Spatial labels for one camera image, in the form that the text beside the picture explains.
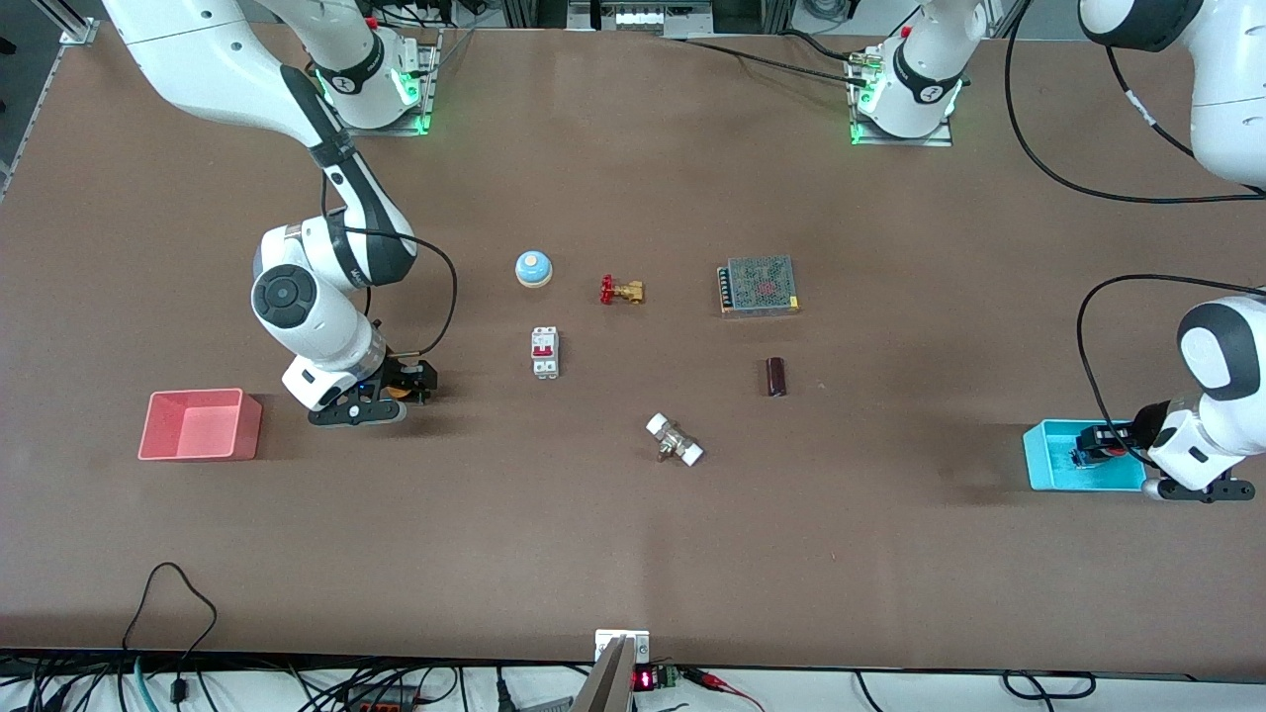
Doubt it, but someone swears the cyan plastic box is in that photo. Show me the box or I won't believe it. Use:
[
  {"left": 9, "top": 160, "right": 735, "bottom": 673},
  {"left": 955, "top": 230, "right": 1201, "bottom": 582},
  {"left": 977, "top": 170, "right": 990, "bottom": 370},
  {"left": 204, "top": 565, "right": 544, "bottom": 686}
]
[{"left": 1022, "top": 418, "right": 1151, "bottom": 493}]

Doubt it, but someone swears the pink plastic box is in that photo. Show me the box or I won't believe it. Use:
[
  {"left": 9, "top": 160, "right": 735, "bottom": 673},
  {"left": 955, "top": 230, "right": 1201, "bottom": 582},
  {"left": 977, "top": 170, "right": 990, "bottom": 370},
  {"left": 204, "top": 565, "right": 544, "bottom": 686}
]
[{"left": 137, "top": 388, "right": 264, "bottom": 463}]

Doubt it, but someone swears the metal fitting with white caps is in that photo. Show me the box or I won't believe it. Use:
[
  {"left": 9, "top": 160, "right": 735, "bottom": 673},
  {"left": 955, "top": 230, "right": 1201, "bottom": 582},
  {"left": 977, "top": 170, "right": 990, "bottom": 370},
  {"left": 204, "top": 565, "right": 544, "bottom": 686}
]
[{"left": 645, "top": 412, "right": 705, "bottom": 468}]

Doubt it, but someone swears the white metal mounting plate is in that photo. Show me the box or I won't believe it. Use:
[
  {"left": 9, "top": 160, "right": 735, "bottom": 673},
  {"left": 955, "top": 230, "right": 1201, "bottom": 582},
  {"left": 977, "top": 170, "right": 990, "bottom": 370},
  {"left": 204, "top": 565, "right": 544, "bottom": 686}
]
[{"left": 593, "top": 628, "right": 652, "bottom": 665}]

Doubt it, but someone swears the grey aluminium bar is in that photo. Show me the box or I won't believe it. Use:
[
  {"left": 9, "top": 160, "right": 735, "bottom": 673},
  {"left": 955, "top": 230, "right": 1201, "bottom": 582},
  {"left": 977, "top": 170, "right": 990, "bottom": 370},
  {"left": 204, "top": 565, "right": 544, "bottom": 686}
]
[{"left": 569, "top": 636, "right": 635, "bottom": 712}]

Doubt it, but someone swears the metal mesh power supply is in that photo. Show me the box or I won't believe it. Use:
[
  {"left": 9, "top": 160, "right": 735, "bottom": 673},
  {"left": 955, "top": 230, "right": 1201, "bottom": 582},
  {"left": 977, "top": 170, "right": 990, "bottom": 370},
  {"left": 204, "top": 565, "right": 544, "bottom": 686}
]
[{"left": 717, "top": 255, "right": 801, "bottom": 318}]

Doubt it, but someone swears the silver control box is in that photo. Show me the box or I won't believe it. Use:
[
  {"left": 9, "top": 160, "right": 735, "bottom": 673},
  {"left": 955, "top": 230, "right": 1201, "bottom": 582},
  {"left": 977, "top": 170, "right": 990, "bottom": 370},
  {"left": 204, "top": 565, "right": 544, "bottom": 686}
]
[{"left": 568, "top": 0, "right": 714, "bottom": 37}]

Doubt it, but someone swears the red alligator clip lead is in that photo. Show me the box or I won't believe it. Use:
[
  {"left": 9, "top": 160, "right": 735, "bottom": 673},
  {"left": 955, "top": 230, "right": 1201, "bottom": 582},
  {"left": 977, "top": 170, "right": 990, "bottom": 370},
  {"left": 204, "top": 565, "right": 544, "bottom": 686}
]
[{"left": 680, "top": 667, "right": 769, "bottom": 712}]

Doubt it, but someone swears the black coiled floor cable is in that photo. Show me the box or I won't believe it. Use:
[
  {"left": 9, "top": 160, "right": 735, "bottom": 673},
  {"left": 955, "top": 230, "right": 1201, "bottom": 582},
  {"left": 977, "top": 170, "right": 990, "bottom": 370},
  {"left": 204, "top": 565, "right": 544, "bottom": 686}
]
[{"left": 1001, "top": 669, "right": 1098, "bottom": 702}]

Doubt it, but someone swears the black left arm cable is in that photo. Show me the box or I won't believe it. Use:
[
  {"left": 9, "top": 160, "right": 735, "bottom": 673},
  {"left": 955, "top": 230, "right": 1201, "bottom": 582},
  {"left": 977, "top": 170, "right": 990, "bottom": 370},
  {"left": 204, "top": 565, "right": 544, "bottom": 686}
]
[{"left": 1004, "top": 0, "right": 1266, "bottom": 468}]

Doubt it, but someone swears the thin black looped cable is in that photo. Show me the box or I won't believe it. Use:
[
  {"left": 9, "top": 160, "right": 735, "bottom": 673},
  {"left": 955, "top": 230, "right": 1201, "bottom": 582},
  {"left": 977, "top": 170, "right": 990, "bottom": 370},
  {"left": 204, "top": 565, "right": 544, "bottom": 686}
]
[{"left": 121, "top": 562, "right": 219, "bottom": 712}]

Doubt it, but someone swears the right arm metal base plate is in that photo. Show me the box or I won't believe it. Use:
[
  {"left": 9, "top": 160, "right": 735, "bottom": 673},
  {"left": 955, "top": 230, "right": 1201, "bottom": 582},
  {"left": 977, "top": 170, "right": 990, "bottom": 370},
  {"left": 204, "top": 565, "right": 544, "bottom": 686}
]
[{"left": 328, "top": 30, "right": 438, "bottom": 137}]

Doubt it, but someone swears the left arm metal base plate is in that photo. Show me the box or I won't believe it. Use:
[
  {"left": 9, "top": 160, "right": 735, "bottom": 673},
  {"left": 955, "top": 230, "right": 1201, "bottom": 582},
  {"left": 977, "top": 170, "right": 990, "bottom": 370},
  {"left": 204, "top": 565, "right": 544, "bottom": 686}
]
[{"left": 851, "top": 49, "right": 954, "bottom": 147}]

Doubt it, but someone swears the aluminium frame profile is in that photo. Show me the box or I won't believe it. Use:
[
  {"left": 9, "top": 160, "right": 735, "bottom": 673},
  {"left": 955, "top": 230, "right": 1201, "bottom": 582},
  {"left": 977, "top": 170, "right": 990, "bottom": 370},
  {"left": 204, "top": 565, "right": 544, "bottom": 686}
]
[{"left": 40, "top": 0, "right": 101, "bottom": 48}]

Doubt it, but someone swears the black cable across table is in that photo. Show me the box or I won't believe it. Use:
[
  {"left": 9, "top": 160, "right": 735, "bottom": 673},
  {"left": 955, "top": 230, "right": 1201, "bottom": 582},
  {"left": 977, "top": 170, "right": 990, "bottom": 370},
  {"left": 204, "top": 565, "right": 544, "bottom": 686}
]
[{"left": 680, "top": 30, "right": 873, "bottom": 90}]

